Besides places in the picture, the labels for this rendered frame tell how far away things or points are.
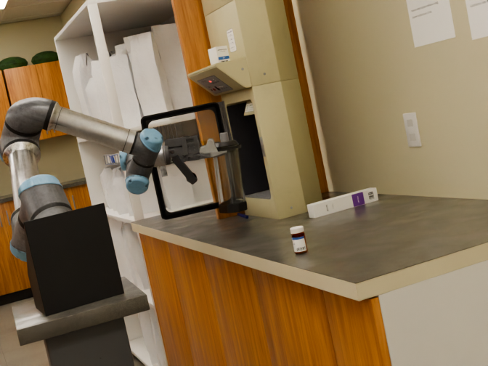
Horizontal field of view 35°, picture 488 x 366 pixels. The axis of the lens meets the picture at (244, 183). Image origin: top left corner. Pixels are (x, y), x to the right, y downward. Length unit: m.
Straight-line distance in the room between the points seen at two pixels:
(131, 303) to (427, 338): 0.72
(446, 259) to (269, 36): 1.23
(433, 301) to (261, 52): 1.25
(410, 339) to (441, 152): 0.95
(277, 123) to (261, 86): 0.14
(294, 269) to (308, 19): 1.47
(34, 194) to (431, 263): 1.05
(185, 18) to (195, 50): 0.13
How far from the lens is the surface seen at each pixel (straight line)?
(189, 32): 3.00
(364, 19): 2.79
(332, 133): 3.12
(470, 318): 1.82
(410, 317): 1.73
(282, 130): 2.69
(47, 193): 2.11
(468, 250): 1.79
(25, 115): 2.46
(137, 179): 2.50
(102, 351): 2.03
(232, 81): 2.67
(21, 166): 2.42
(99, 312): 1.94
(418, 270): 1.72
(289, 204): 2.70
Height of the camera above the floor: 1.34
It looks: 5 degrees down
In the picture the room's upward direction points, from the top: 12 degrees counter-clockwise
